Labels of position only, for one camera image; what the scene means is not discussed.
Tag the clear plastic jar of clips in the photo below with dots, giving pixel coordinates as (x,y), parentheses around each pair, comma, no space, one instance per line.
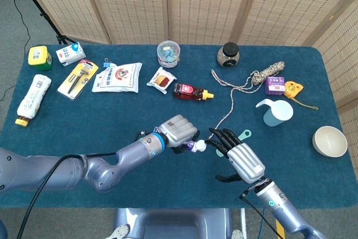
(168,54)

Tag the purple toothpaste tube white cap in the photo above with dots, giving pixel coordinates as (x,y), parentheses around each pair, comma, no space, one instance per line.
(200,145)

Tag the yellow green container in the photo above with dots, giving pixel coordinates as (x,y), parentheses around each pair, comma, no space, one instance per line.
(39,55)

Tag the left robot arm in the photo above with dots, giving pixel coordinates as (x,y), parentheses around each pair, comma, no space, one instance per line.
(134,152)

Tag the honey bear bottle yellow cap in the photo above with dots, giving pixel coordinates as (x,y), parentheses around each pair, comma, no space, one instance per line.
(187,91)

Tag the blue table cloth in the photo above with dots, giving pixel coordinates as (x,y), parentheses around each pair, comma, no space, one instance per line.
(167,177)

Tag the razor in yellow blister pack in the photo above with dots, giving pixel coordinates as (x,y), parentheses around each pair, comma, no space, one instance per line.
(78,78)

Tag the yellow tape measure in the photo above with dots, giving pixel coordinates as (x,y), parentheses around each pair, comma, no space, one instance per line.
(292,88)

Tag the bamboo folding screen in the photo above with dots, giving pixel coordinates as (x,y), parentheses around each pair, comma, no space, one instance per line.
(195,4)

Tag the white printed bag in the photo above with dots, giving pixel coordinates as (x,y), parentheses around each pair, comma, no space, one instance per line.
(117,79)

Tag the yellow floor tape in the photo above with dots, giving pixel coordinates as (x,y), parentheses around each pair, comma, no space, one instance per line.
(279,222)

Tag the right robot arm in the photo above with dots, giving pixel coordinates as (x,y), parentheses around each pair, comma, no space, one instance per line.
(279,202)

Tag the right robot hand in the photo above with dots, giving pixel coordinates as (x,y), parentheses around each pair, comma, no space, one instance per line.
(246,163)

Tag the white bottle yellow cap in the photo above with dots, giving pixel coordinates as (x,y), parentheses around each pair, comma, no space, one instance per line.
(33,97)

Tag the white snack packet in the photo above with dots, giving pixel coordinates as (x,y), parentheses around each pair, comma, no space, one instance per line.
(160,80)

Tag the purple box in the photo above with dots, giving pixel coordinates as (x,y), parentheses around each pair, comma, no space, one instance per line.
(274,85)

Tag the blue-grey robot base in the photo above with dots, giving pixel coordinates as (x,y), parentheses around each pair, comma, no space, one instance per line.
(173,222)

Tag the white table leg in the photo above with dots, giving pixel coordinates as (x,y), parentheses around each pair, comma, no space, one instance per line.
(243,222)

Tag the beige bowl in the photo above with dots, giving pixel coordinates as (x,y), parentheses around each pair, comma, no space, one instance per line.
(330,142)

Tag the white blue milk carton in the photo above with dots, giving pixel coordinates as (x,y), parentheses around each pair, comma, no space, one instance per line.
(70,53)

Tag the green scrub brush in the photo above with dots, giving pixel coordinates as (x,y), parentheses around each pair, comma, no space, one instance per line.
(246,134)

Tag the blue binder clip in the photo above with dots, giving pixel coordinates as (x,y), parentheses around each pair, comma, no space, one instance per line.
(107,63)

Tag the black tripod stand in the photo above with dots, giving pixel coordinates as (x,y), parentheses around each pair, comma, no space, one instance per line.
(59,37)

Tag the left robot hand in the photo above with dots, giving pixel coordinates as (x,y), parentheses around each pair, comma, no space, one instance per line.
(179,131)

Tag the dark round jar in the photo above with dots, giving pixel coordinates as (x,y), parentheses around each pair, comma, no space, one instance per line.
(229,53)

